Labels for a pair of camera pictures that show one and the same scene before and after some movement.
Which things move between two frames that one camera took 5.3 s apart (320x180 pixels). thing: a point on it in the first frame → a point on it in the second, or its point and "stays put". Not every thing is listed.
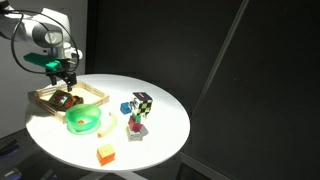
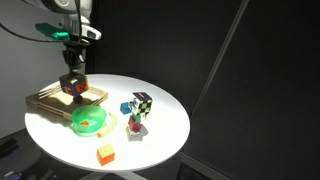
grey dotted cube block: (137, 136) stays put
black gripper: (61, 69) → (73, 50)
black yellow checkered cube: (141, 103) stays put
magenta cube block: (134, 125) stays put
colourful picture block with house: (61, 100) → (73, 84)
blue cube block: (125, 108) stays put
